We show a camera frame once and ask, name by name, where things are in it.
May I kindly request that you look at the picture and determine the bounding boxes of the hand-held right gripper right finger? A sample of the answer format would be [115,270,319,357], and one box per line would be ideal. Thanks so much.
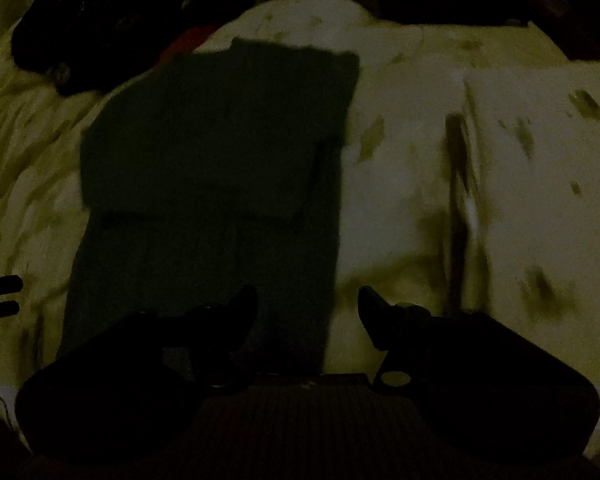
[357,285,502,389]

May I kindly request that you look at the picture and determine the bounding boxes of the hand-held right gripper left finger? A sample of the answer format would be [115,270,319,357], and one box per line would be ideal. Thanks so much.
[124,285,260,390]

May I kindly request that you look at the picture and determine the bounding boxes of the folded white floral cloth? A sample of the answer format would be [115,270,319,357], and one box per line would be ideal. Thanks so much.
[462,62,600,323]

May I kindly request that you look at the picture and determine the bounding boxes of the dark green garment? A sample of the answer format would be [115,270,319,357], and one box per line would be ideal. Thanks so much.
[60,36,362,377]

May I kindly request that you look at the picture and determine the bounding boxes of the dark spotted cloth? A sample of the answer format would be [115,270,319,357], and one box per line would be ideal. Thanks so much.
[10,0,263,97]

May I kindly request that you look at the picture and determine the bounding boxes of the red cloth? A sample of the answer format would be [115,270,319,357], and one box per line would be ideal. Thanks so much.
[161,24,222,62]

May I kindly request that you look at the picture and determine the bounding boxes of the floral quilt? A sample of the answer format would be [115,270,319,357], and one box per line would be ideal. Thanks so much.
[0,0,600,458]

